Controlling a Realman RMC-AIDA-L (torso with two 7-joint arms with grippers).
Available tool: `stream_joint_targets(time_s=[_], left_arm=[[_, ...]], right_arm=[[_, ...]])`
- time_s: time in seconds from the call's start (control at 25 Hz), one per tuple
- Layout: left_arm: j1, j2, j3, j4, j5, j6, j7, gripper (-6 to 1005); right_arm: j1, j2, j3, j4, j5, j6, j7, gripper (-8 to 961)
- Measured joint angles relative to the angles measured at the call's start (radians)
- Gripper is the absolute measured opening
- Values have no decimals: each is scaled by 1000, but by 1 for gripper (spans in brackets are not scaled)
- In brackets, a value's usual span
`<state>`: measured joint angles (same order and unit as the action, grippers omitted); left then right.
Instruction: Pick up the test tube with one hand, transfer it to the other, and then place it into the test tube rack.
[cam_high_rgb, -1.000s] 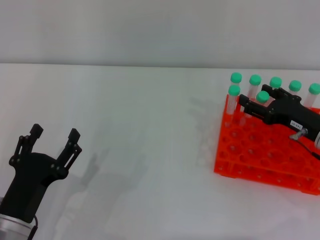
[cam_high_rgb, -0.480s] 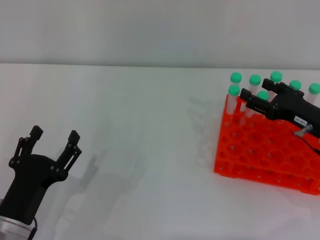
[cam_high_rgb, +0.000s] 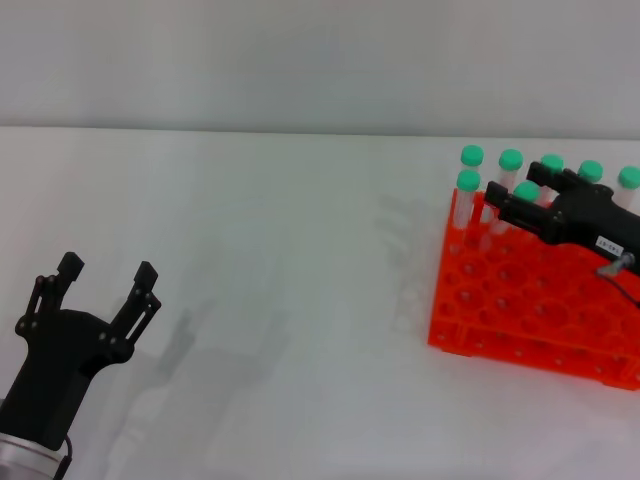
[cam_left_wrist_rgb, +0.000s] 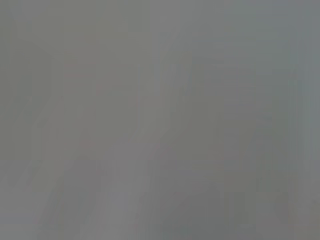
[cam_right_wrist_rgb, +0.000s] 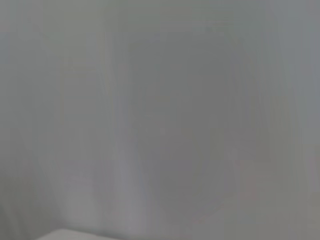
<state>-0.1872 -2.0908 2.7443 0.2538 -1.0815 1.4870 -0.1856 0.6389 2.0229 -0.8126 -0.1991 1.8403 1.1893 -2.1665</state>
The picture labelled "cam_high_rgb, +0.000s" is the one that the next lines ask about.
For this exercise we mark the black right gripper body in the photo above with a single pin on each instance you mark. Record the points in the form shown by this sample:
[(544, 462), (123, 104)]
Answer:
[(595, 220)]

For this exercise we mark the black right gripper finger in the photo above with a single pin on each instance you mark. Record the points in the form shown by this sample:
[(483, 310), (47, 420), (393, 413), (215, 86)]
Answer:
[(530, 217), (542, 175)]

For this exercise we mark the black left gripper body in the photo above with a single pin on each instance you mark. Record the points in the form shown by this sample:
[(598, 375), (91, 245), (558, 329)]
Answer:
[(55, 370)]

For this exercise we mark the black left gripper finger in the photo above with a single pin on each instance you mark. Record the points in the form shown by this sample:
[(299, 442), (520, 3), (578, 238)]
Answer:
[(70, 266), (145, 276)]

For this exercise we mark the green capped clear test tube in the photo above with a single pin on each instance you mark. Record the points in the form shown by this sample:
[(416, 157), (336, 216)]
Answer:
[(472, 155), (552, 161), (526, 191), (511, 159), (630, 177), (590, 170), (469, 181)]

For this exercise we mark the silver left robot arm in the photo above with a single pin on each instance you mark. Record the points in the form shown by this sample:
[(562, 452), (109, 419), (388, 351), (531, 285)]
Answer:
[(20, 457)]

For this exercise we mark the orange test tube rack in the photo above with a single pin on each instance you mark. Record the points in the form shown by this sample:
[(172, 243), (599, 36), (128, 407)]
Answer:
[(525, 310)]

